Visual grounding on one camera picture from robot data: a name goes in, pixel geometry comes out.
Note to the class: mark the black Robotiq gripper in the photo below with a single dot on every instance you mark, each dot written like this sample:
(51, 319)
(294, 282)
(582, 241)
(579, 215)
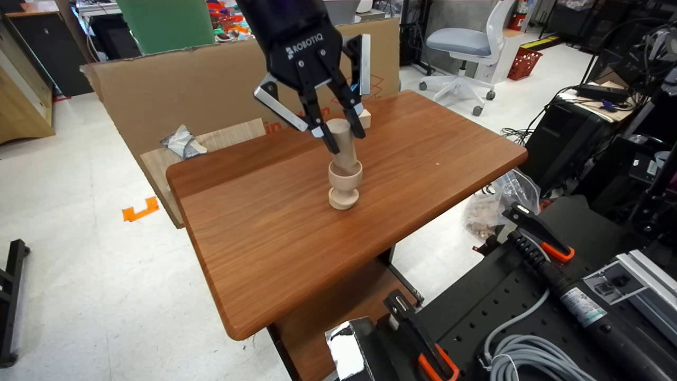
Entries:
(303, 55)

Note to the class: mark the light wooden cylinder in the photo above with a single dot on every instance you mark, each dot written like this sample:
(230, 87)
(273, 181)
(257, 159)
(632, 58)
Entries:
(341, 144)

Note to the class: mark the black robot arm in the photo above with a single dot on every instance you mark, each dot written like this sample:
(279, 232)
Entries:
(281, 18)

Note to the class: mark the light wooden goblet cup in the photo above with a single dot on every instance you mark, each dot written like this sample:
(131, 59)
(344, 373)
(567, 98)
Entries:
(344, 186)

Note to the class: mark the grey laptop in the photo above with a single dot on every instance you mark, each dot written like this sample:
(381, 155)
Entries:
(341, 11)

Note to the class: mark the colourful toy clutter pile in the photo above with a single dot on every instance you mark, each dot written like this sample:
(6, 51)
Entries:
(228, 22)

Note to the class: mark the white grey office chair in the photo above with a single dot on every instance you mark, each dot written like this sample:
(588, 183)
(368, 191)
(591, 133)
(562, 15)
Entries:
(461, 43)

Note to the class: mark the crumpled white paper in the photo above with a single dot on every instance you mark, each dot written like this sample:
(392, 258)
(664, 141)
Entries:
(183, 141)

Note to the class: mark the large flat cardboard sheet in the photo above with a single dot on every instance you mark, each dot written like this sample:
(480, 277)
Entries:
(176, 91)

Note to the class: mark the black table leg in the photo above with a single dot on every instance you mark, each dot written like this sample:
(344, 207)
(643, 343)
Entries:
(404, 277)
(279, 357)

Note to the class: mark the green board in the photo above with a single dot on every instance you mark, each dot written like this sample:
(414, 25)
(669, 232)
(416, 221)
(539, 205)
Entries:
(165, 23)

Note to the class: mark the clear plastic bag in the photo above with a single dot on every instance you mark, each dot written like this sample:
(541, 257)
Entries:
(503, 202)

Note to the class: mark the wooden table lower shelf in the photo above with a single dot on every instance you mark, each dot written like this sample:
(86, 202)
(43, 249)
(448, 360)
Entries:
(338, 310)

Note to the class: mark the yellow floor strip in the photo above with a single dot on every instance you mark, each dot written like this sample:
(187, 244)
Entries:
(539, 43)

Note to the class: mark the black equipment case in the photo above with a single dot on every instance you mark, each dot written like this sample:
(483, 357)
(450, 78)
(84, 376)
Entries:
(572, 137)

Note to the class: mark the black handheld device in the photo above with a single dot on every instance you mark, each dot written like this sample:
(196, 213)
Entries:
(599, 91)

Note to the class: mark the dark desk cabinet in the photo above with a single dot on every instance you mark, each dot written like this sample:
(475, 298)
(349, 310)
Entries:
(48, 54)

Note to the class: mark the light wooden cabinet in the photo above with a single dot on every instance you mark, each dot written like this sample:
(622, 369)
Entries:
(24, 91)

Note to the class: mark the white printed label sticker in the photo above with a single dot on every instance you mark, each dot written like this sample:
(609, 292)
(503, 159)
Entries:
(613, 282)

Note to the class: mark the black metal floor stand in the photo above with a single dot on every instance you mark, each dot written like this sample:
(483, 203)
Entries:
(10, 304)

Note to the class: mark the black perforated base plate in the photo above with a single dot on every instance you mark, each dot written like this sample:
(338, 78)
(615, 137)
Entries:
(479, 297)

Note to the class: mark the aluminium extrusion rail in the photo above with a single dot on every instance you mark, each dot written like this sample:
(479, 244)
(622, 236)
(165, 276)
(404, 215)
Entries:
(652, 288)

